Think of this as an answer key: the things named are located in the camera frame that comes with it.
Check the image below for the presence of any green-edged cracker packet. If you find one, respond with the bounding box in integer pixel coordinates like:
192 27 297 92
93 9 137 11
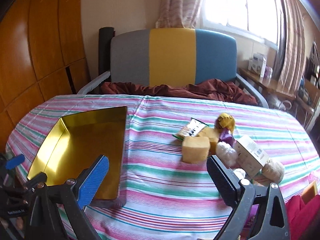
172 117 210 140

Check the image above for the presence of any cream plush ball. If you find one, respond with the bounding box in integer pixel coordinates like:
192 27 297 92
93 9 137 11
260 159 285 184

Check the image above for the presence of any white appliance box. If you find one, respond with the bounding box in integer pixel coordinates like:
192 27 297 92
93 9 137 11
248 53 267 78

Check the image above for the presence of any pink patterned curtain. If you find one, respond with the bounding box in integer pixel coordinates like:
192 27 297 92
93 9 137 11
155 0 203 29
274 0 307 97

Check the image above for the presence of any window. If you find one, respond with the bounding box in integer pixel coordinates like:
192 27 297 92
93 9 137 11
200 0 284 45

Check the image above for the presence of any red cloth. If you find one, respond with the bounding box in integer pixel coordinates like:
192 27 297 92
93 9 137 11
285 194 320 240

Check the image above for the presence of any grey yellow blue sofa chair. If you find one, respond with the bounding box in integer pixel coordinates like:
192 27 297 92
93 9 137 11
76 28 269 109

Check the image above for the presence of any wooden wardrobe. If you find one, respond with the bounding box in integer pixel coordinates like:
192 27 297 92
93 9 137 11
0 0 90 150

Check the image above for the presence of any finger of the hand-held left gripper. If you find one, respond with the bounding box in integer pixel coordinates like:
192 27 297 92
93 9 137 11
5 154 26 170

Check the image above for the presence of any white carton box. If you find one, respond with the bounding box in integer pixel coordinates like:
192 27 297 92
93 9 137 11
234 134 270 178

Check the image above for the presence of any white cable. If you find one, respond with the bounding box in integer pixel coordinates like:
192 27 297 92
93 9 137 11
271 97 294 112

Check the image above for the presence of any white plastic bag ball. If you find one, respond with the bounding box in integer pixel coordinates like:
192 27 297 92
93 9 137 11
215 142 239 167

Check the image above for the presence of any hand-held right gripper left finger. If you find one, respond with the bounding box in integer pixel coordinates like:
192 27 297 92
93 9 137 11
25 155 110 240

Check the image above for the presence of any yellow knitted sock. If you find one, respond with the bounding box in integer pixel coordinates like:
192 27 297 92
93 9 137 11
215 113 236 133

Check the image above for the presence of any purple snack packet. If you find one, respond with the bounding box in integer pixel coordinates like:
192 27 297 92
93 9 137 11
219 127 235 147

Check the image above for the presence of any striped tablecloth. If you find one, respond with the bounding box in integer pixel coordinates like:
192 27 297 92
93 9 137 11
5 94 320 240

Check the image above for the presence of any orange sponge piece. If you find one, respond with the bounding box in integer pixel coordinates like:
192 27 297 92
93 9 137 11
301 180 318 205

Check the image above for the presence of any maroon blanket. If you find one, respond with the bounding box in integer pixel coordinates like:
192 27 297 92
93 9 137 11
101 78 258 106

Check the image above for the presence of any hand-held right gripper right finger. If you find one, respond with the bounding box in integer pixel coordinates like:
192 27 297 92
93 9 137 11
206 155 292 240

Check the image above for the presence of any gold tin box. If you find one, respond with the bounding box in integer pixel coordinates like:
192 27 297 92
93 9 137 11
26 106 128 200

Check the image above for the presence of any wooden side desk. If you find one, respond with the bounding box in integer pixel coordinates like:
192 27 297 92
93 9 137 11
239 66 320 130

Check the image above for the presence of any yellow sponge block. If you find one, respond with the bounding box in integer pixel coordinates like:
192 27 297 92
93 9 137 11
197 127 222 154
182 136 210 164

